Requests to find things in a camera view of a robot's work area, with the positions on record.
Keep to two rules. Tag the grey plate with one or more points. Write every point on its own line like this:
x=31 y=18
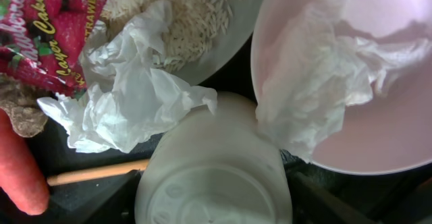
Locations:
x=240 y=28

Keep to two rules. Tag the pink bowl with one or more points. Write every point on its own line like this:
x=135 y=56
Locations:
x=345 y=84

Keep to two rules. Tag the round black tray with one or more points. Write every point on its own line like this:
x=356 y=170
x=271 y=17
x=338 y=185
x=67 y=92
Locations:
x=87 y=200

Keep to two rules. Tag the orange carrot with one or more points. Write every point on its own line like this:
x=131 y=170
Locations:
x=21 y=178

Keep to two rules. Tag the wooden chopstick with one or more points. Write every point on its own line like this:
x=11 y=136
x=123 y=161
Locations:
x=97 y=173

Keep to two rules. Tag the white cup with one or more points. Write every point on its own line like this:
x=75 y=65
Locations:
x=215 y=168

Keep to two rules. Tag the brown ginger piece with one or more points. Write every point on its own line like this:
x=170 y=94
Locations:
x=19 y=101

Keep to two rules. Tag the red snack wrapper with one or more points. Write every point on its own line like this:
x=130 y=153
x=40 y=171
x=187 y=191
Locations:
x=41 y=41

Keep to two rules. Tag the rice pile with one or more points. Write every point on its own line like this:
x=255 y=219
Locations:
x=194 y=26

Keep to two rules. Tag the white tissue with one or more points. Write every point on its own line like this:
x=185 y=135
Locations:
x=311 y=59
x=128 y=99

